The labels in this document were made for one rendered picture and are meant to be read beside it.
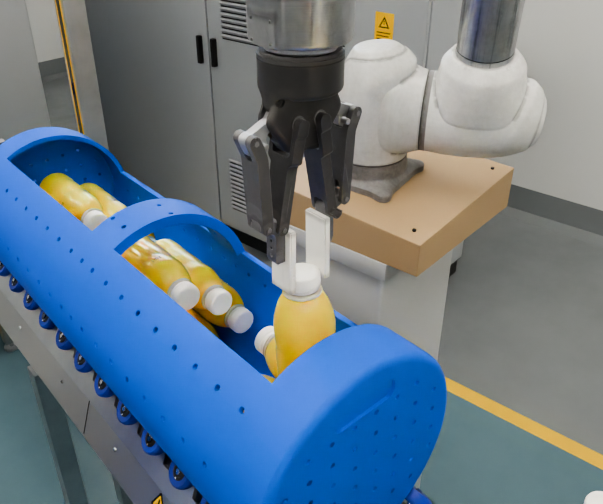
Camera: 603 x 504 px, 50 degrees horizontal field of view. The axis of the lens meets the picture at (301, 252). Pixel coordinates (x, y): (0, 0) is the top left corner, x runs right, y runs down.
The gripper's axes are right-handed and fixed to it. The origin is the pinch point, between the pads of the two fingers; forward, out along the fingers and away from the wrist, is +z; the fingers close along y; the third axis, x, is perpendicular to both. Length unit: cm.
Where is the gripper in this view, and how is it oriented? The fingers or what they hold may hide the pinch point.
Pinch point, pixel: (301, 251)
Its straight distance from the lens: 64.9
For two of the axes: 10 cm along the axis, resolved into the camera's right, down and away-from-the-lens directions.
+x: 6.5, 3.9, -6.5
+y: -7.6, 3.4, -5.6
